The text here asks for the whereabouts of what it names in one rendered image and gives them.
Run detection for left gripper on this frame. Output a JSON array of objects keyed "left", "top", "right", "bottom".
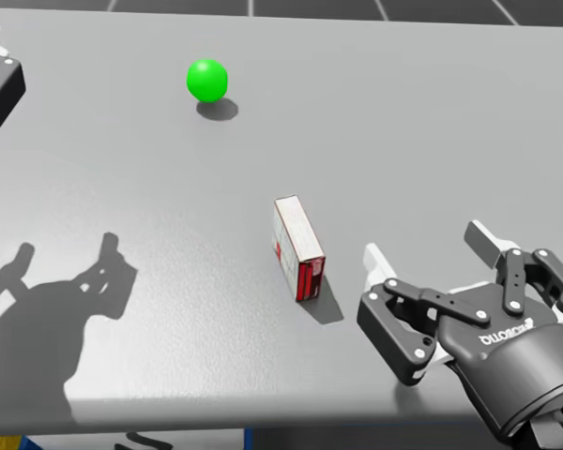
[{"left": 0, "top": 23, "right": 27, "bottom": 133}]

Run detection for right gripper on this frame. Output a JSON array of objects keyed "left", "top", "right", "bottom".
[{"left": 356, "top": 219, "right": 563, "bottom": 443}]

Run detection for small round ball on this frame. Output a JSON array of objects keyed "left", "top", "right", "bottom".
[{"left": 186, "top": 58, "right": 230, "bottom": 104}]

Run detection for red and white carton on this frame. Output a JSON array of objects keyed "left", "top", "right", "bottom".
[{"left": 271, "top": 194, "right": 327, "bottom": 304}]

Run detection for white box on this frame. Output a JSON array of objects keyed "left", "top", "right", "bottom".
[{"left": 27, "top": 427, "right": 246, "bottom": 450}]

